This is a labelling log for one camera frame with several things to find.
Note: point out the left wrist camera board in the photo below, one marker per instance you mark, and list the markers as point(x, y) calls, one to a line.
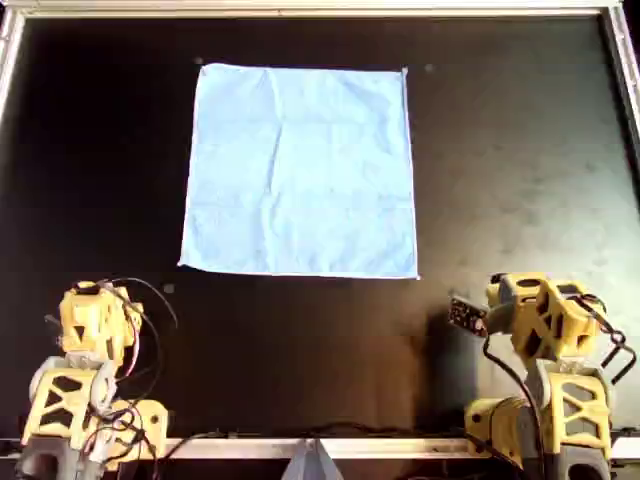
point(54, 325)

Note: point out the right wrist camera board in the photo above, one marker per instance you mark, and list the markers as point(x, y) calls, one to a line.
point(467, 317)

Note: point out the grey triangular stand foot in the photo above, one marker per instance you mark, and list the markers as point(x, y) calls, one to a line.
point(310, 465)

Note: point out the light blue microfibre cloth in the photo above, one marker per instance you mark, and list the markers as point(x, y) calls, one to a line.
point(300, 175)

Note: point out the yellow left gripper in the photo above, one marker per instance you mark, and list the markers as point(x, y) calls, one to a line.
point(90, 320)

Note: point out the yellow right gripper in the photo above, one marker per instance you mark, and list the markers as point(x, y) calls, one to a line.
point(545, 310)

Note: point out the yellow left arm base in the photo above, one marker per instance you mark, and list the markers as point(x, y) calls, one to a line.
point(147, 420)

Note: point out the yellow right arm base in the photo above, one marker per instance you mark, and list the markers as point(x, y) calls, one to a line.
point(492, 425)

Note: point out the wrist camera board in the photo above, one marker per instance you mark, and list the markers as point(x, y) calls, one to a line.
point(467, 317)
point(54, 325)

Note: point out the yellow grey right robot arm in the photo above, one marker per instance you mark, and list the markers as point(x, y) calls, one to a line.
point(580, 400)

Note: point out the aluminium table frame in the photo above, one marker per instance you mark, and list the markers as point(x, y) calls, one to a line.
point(400, 448)

